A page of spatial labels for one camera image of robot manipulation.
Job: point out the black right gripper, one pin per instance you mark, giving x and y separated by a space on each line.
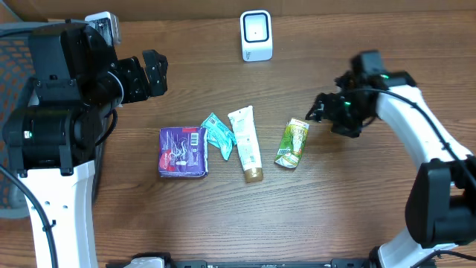
327 108

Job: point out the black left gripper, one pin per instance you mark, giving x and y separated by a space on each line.
141 88

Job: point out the green tea drink carton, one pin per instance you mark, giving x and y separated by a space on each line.
292 143

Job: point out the white tube gold cap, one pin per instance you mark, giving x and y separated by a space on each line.
242 122

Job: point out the purple pad package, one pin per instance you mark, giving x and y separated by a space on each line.
183 152

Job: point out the teal snack packet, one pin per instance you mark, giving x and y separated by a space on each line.
219 135

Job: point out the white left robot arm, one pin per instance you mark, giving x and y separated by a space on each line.
60 206

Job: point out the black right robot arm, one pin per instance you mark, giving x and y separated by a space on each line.
440 211

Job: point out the white barcode scanner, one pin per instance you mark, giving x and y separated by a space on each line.
256 35

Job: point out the grey plastic shopping basket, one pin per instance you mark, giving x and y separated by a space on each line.
58 121

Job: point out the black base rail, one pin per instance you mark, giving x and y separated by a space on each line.
164 259

